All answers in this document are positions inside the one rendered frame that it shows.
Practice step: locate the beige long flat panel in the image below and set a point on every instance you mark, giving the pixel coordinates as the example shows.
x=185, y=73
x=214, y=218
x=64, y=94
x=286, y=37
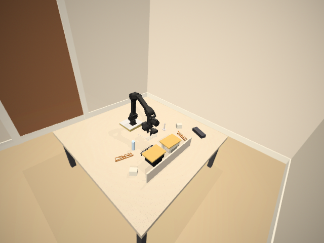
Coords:
x=160, y=166

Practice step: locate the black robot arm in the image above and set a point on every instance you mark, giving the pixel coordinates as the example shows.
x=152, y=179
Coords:
x=147, y=109

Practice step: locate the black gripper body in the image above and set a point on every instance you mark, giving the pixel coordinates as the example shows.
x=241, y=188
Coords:
x=153, y=130

